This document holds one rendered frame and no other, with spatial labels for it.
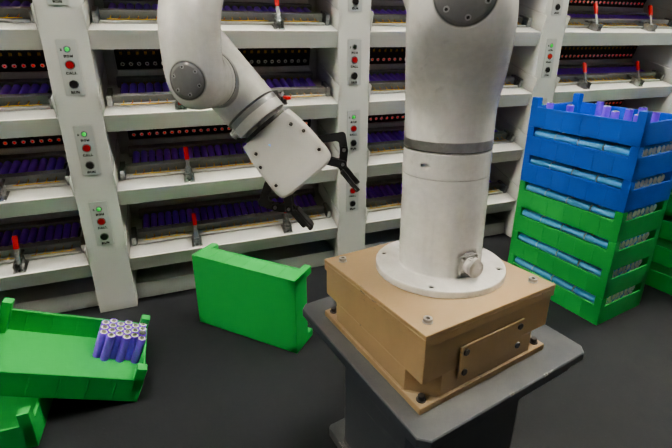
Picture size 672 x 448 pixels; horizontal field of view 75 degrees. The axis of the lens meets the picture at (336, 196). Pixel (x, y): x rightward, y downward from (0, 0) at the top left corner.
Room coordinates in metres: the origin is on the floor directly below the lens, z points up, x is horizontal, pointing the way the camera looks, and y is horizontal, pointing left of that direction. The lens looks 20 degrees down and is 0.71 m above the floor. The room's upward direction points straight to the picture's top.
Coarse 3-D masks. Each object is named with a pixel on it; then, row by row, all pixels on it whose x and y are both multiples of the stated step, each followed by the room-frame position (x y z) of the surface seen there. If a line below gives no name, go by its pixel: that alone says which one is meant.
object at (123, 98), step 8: (272, 88) 1.25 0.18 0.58; (280, 88) 1.26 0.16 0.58; (288, 88) 1.26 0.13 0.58; (296, 88) 1.27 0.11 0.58; (304, 88) 1.28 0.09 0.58; (312, 88) 1.28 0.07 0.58; (320, 88) 1.29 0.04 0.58; (120, 96) 1.11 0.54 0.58; (128, 96) 1.12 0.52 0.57; (136, 96) 1.12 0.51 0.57; (144, 96) 1.13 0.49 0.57; (152, 96) 1.14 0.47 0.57; (160, 96) 1.14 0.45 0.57; (168, 96) 1.15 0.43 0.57; (296, 96) 1.25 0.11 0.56; (304, 96) 1.26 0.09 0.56; (312, 96) 1.27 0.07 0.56; (120, 104) 1.10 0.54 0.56; (128, 104) 1.10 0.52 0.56; (136, 104) 1.11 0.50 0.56
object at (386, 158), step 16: (368, 128) 1.48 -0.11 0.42; (384, 128) 1.50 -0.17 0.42; (400, 128) 1.51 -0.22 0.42; (496, 128) 1.64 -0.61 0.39; (512, 128) 1.56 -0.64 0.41; (368, 144) 1.37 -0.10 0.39; (384, 144) 1.39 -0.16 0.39; (400, 144) 1.41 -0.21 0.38; (496, 144) 1.51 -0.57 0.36; (512, 144) 1.53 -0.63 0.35; (368, 160) 1.29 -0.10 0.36; (384, 160) 1.33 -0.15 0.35; (400, 160) 1.34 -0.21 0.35; (496, 160) 1.47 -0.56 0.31; (512, 160) 1.50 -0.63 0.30; (368, 176) 1.31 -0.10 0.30
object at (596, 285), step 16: (512, 240) 1.22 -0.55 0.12; (528, 256) 1.16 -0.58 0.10; (544, 256) 1.12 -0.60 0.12; (560, 272) 1.07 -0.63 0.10; (576, 272) 1.03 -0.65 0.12; (608, 272) 0.96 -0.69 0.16; (640, 272) 1.04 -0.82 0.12; (592, 288) 0.99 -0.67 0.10; (608, 288) 0.97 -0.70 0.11; (624, 288) 1.01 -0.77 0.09
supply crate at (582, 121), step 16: (576, 96) 1.30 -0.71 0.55; (544, 112) 1.19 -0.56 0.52; (560, 112) 1.14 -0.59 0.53; (576, 112) 1.29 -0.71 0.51; (592, 112) 1.27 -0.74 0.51; (624, 112) 1.19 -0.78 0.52; (640, 112) 0.98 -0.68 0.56; (544, 128) 1.18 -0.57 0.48; (560, 128) 1.14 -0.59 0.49; (576, 128) 1.10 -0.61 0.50; (592, 128) 1.06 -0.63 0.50; (608, 128) 1.03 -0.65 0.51; (624, 128) 1.00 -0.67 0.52; (640, 128) 0.97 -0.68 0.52; (656, 128) 0.99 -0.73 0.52; (624, 144) 0.99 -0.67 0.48; (640, 144) 0.96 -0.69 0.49
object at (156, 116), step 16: (320, 64) 1.40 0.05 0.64; (320, 80) 1.40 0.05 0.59; (112, 96) 1.12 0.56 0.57; (336, 96) 1.27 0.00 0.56; (112, 112) 1.07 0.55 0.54; (128, 112) 1.08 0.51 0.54; (144, 112) 1.09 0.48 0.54; (160, 112) 1.10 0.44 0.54; (176, 112) 1.11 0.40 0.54; (192, 112) 1.12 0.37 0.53; (208, 112) 1.14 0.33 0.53; (304, 112) 1.23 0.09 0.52; (320, 112) 1.25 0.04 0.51; (336, 112) 1.27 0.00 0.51; (112, 128) 1.07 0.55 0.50; (128, 128) 1.08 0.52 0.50; (144, 128) 1.09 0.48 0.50; (160, 128) 1.11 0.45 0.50
